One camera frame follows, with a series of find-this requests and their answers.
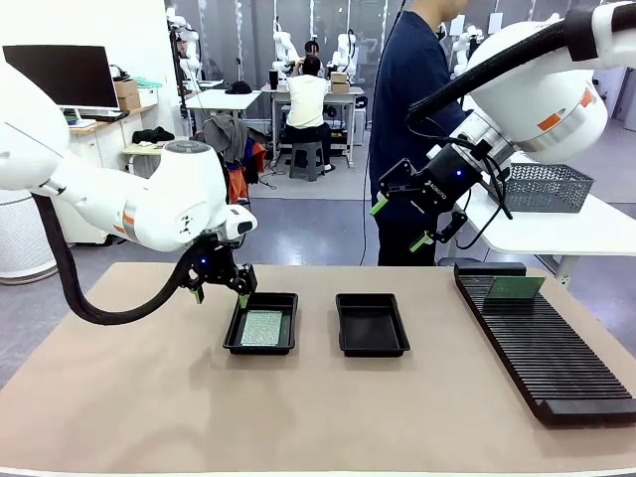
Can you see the black keyboard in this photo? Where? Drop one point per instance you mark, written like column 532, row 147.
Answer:
column 107, row 115

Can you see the black cap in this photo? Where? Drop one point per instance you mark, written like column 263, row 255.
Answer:
column 238, row 88

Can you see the white background desk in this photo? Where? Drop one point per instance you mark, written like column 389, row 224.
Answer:
column 223, row 99

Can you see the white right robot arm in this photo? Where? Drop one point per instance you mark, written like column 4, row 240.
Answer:
column 526, row 89

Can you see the seated person dark hair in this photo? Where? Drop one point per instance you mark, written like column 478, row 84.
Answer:
column 312, row 48

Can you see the grey plastic basket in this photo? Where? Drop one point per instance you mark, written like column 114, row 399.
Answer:
column 551, row 191

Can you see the grey background workbench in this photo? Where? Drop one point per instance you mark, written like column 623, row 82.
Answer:
column 348, row 107

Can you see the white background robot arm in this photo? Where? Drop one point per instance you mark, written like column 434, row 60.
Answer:
column 283, row 45
column 345, row 54
column 459, row 49
column 189, row 54

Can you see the white cabinet wooden top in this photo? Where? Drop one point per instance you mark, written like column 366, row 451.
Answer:
column 99, row 144

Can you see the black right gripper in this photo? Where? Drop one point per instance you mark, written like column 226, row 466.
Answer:
column 444, row 184

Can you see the black slotted board rack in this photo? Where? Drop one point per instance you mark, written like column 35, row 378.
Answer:
column 541, row 348

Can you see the grey hoodie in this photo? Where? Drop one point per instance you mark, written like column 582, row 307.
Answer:
column 226, row 131

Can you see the orange jacket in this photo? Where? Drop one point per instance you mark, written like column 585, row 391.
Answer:
column 238, row 184

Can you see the green circuit board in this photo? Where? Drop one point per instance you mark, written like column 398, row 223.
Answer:
column 261, row 328
column 514, row 289

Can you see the person in navy clothes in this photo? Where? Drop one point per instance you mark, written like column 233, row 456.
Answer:
column 402, row 99

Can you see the cardboard box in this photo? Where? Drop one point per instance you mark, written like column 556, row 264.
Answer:
column 126, row 94

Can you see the white storage box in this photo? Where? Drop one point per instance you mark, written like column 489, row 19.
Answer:
column 148, row 94

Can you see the grey plastic stool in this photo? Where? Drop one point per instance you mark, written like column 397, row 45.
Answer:
column 307, row 159

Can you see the black computer monitor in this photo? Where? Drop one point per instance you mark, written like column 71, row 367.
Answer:
column 64, row 74

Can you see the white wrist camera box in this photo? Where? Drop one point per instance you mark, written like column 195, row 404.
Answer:
column 238, row 221

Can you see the white cylindrical air purifier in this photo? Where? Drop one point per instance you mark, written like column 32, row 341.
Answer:
column 20, row 238

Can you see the black cloth bundle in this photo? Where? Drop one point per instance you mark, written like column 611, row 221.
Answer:
column 151, row 135

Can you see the black ESD tray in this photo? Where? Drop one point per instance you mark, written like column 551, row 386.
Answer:
column 372, row 328
column 290, row 323

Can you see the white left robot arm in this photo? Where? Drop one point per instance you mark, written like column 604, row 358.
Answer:
column 164, row 199

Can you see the seated person white top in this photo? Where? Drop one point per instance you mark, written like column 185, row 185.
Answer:
column 305, row 99

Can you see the white work table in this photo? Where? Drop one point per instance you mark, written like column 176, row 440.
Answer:
column 571, row 233

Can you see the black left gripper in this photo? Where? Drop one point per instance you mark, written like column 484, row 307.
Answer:
column 211, row 268

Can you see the small beige side table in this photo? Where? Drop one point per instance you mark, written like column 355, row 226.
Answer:
column 141, row 148

